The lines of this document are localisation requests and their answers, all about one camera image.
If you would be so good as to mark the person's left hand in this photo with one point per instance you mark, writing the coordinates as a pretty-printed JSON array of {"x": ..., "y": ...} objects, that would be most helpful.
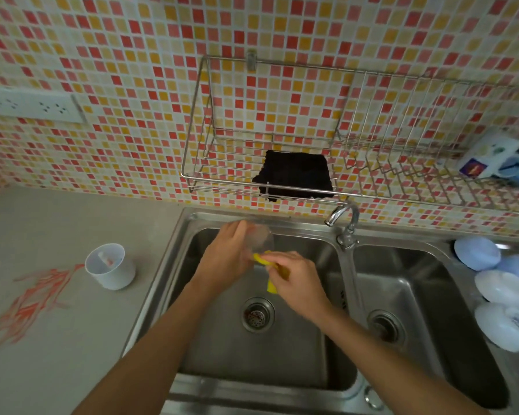
[{"x": 222, "y": 259}]

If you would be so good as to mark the person's right hand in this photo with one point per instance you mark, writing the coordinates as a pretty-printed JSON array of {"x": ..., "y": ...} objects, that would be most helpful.
[{"x": 300, "y": 283}]

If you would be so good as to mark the person's left fingers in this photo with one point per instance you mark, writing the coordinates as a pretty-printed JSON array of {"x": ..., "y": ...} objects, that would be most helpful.
[{"x": 241, "y": 231}]

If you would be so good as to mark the person's right fingers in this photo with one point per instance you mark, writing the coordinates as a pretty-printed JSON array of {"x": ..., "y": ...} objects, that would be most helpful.
[{"x": 281, "y": 263}]

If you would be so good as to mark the clear drinking glass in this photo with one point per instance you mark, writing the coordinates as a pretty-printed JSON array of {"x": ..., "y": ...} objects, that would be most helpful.
[{"x": 259, "y": 239}]

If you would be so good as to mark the yellow sponge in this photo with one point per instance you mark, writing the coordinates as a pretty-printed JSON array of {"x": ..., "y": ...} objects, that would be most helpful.
[{"x": 270, "y": 286}]

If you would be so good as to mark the person's right forearm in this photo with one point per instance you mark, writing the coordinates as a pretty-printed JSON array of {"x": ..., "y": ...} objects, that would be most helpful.
[{"x": 385, "y": 367}]

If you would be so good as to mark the person's left forearm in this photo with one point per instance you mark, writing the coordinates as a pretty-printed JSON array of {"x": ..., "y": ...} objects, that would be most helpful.
[{"x": 155, "y": 354}]

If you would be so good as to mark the steel drain strainer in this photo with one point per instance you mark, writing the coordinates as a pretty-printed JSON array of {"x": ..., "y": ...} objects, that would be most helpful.
[
  {"x": 385, "y": 327},
  {"x": 258, "y": 314}
]

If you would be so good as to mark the black cloth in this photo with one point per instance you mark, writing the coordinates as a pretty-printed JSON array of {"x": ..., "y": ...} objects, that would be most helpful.
[{"x": 296, "y": 175}]

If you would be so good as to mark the chrome faucet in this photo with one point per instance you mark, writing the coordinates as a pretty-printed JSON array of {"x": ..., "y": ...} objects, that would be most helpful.
[{"x": 349, "y": 224}]

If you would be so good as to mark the stainless steel double sink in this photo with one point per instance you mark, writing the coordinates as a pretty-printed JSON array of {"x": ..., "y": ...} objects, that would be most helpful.
[{"x": 264, "y": 358}]

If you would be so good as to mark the white plastic cup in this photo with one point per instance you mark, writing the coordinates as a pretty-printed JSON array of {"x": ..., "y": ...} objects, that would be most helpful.
[{"x": 112, "y": 274}]

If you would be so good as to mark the white round bowl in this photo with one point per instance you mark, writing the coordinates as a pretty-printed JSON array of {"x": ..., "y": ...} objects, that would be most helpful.
[
  {"x": 501, "y": 326},
  {"x": 499, "y": 287}
]

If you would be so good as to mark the white wall power outlet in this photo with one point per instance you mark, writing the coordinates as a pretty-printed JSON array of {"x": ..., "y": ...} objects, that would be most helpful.
[{"x": 30, "y": 103}]

